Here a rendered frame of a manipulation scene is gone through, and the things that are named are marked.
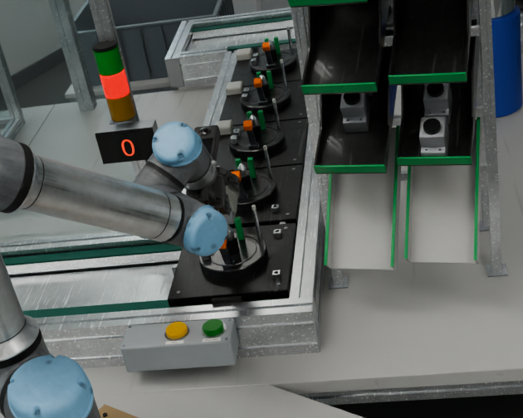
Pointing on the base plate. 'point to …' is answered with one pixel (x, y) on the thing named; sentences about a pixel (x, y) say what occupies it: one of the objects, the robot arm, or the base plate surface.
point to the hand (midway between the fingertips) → (220, 194)
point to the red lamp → (115, 85)
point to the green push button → (212, 328)
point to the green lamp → (109, 61)
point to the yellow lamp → (121, 108)
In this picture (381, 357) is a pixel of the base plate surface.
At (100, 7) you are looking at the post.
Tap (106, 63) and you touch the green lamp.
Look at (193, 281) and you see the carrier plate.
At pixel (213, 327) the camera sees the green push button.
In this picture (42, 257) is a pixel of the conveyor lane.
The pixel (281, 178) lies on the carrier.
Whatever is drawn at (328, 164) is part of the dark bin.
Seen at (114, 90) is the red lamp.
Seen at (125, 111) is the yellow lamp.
